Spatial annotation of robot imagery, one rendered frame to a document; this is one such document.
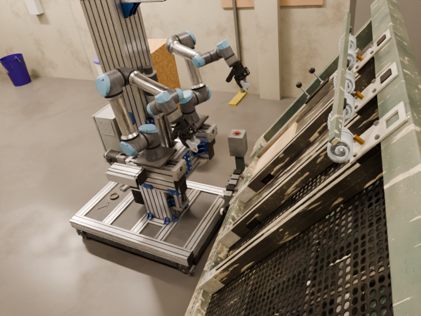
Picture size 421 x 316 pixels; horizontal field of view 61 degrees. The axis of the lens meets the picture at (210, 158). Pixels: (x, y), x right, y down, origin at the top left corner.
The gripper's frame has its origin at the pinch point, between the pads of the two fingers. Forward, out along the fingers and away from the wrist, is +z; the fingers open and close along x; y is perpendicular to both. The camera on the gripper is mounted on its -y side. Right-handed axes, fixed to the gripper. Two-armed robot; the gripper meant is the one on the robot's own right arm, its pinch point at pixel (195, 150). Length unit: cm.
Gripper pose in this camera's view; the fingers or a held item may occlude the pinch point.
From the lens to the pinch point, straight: 193.6
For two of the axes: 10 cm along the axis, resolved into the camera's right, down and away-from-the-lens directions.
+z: 5.3, 8.0, 3.0
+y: 7.2, -2.3, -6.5
